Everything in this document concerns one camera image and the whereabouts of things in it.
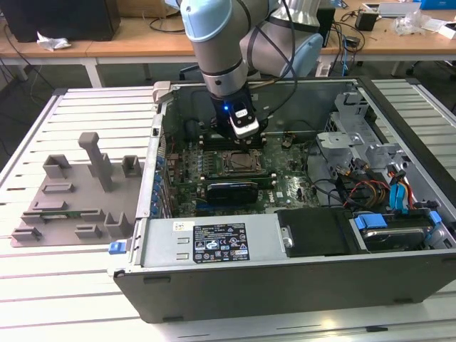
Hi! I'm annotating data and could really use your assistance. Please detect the blue flat data wire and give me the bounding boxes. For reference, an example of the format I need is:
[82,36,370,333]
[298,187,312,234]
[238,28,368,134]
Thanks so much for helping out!
[389,180,414,214]

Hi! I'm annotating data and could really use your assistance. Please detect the black computer tower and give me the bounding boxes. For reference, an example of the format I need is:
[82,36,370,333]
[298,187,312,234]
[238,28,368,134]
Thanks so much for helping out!
[0,0,122,43]

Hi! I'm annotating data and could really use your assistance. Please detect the pale grey case latch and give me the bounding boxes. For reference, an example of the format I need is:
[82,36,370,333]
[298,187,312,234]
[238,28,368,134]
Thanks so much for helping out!
[152,81,175,104]

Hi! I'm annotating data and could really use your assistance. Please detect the black graphics card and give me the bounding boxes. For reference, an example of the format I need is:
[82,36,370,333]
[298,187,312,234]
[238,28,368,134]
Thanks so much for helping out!
[205,180,260,207]

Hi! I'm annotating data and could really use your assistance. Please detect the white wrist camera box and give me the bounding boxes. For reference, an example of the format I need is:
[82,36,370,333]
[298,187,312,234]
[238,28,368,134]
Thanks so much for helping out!
[227,102,260,140]

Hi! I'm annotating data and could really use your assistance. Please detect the blue hanging cable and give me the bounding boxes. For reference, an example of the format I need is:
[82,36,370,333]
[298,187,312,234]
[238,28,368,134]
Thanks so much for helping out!
[341,35,349,78]

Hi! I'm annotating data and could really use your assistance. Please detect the black open PC case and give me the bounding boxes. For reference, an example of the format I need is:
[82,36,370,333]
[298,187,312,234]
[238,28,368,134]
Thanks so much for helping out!
[113,76,456,324]

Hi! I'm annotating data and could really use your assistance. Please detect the clear plastic bags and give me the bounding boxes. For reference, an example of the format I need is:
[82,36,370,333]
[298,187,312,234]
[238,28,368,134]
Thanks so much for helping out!
[393,10,428,35]

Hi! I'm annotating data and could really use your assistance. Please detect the grey parts rack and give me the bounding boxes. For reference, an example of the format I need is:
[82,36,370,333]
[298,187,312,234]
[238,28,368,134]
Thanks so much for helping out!
[10,132,147,249]

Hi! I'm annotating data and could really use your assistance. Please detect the wooden desk with tower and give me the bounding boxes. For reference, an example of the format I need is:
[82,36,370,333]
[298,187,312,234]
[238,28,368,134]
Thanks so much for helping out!
[0,14,200,88]

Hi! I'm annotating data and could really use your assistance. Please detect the wooden desk with clutter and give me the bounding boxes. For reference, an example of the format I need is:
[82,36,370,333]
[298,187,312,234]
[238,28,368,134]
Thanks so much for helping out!
[318,5,456,78]

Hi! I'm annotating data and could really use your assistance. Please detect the small black cube adapter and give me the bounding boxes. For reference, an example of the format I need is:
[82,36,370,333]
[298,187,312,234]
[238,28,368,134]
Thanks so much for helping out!
[355,9,378,32]

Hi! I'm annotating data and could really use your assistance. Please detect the green motherboard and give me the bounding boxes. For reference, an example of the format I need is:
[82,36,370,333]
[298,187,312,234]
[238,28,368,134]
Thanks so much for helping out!
[165,137,321,218]

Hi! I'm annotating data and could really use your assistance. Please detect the CPU socket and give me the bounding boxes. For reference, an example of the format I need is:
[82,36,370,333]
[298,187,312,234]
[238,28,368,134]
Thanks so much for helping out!
[220,148,265,176]

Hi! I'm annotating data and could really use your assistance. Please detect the black wire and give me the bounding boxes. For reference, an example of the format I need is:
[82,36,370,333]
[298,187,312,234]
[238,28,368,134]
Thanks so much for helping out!
[305,140,345,208]

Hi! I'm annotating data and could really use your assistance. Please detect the tall black box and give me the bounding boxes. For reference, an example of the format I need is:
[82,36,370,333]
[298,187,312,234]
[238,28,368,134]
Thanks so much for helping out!
[316,5,338,49]

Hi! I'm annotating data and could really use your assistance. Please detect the blue disk carrier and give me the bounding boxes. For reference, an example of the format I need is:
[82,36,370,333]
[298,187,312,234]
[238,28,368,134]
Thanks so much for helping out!
[354,209,441,236]

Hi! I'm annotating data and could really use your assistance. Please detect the silver metal bracket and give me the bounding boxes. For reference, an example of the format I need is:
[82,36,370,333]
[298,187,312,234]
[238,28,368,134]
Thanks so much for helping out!
[366,142,407,168]

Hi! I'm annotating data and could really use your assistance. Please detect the red yellow power wire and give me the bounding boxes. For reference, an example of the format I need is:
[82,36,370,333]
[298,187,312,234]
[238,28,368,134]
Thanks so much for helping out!
[343,177,391,209]

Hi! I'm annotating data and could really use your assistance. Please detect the crumpled white paper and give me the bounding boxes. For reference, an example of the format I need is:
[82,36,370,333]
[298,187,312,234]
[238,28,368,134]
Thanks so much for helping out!
[36,31,71,51]

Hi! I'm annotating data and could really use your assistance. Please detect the silver black hard disk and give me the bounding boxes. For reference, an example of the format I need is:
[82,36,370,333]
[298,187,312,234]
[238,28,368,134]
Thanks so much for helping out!
[361,227,427,250]

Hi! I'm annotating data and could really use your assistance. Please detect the metal socket cover frame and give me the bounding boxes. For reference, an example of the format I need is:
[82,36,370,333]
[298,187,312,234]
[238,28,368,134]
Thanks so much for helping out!
[222,150,264,175]

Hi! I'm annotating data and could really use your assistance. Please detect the silver laptop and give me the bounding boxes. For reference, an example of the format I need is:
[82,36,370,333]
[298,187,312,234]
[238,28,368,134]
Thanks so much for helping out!
[377,1,423,17]

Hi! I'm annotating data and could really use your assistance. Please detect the small white box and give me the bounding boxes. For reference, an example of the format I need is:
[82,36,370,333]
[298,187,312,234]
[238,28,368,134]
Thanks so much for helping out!
[437,21,456,38]

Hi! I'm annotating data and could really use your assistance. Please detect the black disk bay cover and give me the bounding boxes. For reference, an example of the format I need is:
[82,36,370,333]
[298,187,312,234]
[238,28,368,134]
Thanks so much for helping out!
[276,207,368,258]

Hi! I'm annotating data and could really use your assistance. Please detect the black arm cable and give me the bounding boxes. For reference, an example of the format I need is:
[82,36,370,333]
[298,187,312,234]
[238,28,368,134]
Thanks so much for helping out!
[263,0,299,118]

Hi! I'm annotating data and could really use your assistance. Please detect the grey power supply unit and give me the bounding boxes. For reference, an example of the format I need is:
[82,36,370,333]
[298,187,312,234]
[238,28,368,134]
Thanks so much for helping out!
[140,213,286,268]

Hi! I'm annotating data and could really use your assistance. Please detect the silver metal shroud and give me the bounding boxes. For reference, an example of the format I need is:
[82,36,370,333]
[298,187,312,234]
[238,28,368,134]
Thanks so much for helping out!
[316,130,361,170]

